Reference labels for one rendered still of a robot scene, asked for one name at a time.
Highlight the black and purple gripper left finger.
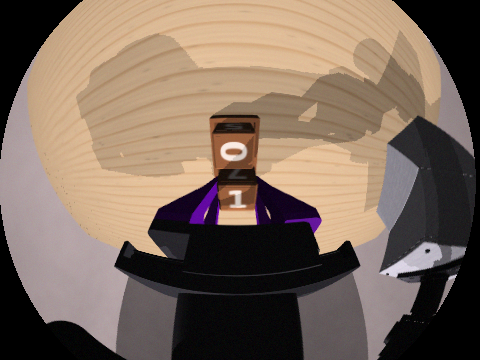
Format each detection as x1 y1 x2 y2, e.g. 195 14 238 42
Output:
153 176 219 225

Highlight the brown number cube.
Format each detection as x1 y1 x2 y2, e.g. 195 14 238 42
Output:
217 167 258 211
212 123 256 169

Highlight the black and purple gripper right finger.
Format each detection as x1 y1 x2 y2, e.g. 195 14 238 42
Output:
255 176 322 233

